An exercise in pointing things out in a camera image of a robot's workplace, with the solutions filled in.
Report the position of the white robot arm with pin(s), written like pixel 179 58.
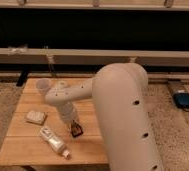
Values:
pixel 117 95

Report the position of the white plastic bottle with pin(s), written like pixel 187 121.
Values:
pixel 55 142

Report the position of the black and orange eraser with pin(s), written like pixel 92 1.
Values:
pixel 76 132

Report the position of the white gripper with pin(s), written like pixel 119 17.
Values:
pixel 67 115

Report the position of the white sponge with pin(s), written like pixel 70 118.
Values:
pixel 35 117

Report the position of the white plastic cup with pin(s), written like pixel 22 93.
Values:
pixel 43 85

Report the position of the wooden table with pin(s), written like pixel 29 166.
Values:
pixel 22 144

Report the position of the blue power box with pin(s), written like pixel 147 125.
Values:
pixel 181 100

